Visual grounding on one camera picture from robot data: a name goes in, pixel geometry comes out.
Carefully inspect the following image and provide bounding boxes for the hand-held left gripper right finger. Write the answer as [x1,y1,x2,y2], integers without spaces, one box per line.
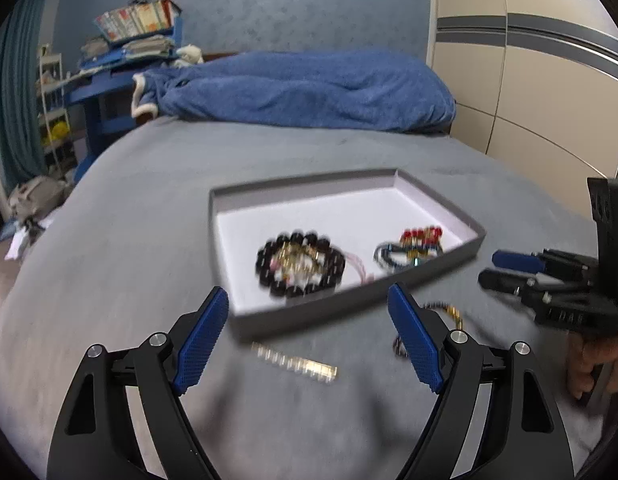
[387,281,574,480]

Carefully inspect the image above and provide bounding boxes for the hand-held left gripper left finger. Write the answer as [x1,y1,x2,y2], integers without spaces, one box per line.
[46,286,230,480]

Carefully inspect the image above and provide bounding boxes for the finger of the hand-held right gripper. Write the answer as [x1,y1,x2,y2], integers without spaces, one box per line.
[491,248,598,282]
[478,268,534,304]

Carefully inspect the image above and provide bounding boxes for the dark iridescent bead bracelet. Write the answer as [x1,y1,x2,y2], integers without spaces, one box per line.
[374,241,425,273]

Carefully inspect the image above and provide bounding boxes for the red bead bracelet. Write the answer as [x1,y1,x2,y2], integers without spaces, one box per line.
[400,226,445,261]

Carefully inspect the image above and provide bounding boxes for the white pearl bracelet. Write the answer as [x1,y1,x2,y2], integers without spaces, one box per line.
[251,342,339,385]

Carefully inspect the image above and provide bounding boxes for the black large bead bracelet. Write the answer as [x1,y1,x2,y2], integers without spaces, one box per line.
[255,230,346,301]

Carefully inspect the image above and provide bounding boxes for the gold ornate bracelet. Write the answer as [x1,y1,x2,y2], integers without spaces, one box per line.
[271,242,322,286]

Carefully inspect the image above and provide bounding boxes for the grey shallow cardboard box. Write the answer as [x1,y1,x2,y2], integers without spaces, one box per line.
[209,167,487,341]

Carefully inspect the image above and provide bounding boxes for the person's right hand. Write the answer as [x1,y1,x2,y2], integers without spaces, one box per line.
[566,332,618,402]

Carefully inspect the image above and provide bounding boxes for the grey bed cover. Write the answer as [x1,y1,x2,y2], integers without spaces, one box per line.
[0,115,604,480]

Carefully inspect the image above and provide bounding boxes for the beige wardrobe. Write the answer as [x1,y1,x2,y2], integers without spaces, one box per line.
[426,0,618,221]

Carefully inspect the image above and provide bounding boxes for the white paper sheet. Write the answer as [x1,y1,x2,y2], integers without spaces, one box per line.
[4,227,40,261]

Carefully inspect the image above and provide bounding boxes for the grey bag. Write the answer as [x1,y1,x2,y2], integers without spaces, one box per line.
[8,175,75,221]

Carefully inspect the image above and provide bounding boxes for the blue desk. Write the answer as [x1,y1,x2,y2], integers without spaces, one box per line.
[64,15,185,183]

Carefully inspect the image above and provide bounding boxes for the blue fleece blanket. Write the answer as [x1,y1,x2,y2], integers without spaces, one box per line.
[132,50,457,135]

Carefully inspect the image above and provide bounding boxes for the cream plush toy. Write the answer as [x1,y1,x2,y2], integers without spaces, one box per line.
[174,45,206,67]

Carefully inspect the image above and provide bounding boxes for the teal curtain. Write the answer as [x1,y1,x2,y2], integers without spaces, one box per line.
[0,0,50,196]

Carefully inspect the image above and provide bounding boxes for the stack of papers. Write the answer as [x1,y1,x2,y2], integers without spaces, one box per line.
[79,35,177,63]

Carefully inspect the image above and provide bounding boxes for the white shelf unit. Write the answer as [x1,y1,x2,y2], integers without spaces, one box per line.
[36,45,75,171]

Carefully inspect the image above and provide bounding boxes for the box of books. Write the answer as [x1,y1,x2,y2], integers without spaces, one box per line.
[94,0,182,43]

